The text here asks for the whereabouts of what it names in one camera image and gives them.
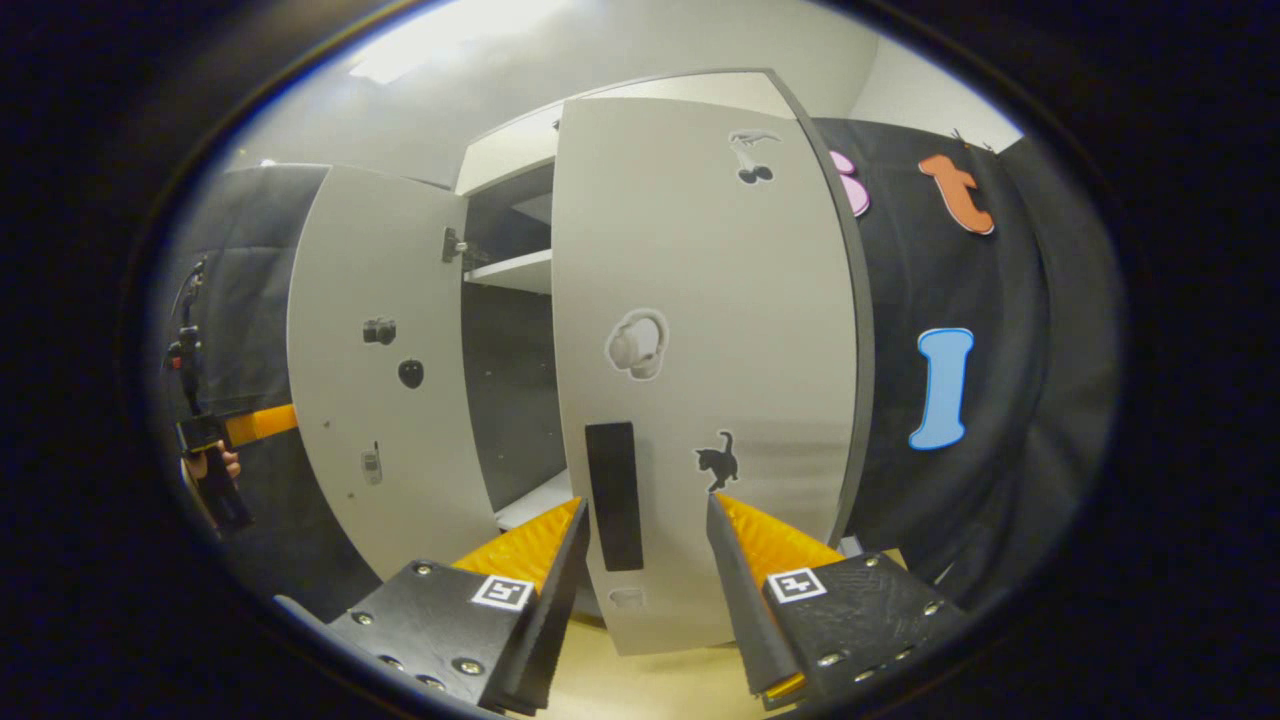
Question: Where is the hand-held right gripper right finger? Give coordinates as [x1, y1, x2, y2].
[705, 490, 969, 711]

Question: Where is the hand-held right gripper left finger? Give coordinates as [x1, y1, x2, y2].
[325, 497, 591, 716]

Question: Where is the white cabinet door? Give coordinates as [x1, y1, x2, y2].
[287, 165, 499, 581]
[552, 97, 861, 656]

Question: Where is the white shoe cabinet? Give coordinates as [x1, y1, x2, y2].
[287, 68, 876, 656]

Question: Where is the white cabinet shelf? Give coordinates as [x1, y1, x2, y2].
[463, 248, 554, 296]

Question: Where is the white cabinet drawer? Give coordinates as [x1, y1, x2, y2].
[455, 100, 561, 196]

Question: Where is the black door handle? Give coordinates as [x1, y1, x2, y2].
[585, 422, 644, 573]

